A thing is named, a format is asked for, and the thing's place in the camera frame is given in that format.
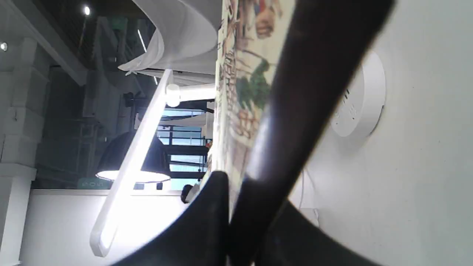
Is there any painted paper folding fan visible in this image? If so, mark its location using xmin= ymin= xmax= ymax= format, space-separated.
xmin=214 ymin=0 xmax=395 ymax=266

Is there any white power cable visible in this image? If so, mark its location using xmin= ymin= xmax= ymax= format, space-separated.
xmin=297 ymin=168 xmax=320 ymax=228

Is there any black pendant ceiling lamp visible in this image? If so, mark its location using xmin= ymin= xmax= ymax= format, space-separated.
xmin=96 ymin=131 xmax=170 ymax=184

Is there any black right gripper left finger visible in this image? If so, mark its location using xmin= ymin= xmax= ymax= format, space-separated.
xmin=115 ymin=171 xmax=229 ymax=266

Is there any white desk lamp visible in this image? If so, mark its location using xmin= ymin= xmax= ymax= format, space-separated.
xmin=90 ymin=50 xmax=387 ymax=258

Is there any grey backdrop curtain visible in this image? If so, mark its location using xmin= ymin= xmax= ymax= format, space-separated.
xmin=119 ymin=0 xmax=222 ymax=75

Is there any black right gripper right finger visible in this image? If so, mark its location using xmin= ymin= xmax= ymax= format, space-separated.
xmin=255 ymin=201 xmax=377 ymax=266

